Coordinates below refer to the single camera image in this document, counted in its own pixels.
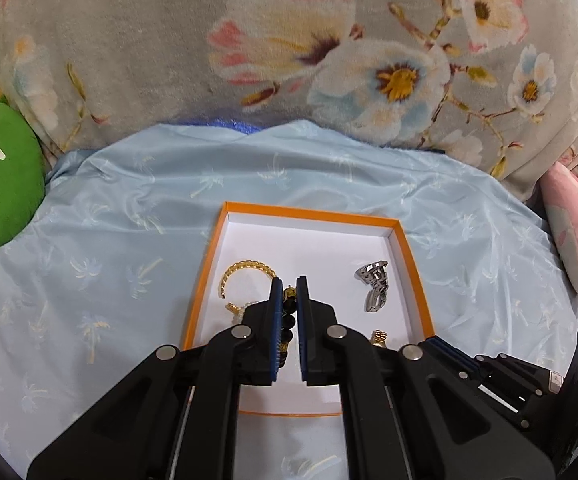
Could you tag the gold metal wristwatch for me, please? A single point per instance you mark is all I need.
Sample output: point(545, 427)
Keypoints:
point(379, 338)

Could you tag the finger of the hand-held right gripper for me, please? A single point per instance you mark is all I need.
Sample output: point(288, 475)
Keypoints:
point(451, 357)

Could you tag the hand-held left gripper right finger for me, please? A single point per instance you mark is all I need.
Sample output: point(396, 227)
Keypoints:
point(303, 340)

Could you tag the silver metal wristwatch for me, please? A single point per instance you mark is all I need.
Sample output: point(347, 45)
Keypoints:
point(375, 282)

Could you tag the grey floral blanket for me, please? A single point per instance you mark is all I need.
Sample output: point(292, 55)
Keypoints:
point(144, 45)

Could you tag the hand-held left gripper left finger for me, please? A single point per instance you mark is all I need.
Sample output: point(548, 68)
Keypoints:
point(271, 340)

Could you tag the orange cardboard box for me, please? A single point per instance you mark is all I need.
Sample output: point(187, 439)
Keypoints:
point(329, 245)

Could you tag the pink floral pillow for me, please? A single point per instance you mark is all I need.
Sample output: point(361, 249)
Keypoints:
point(576, 225)

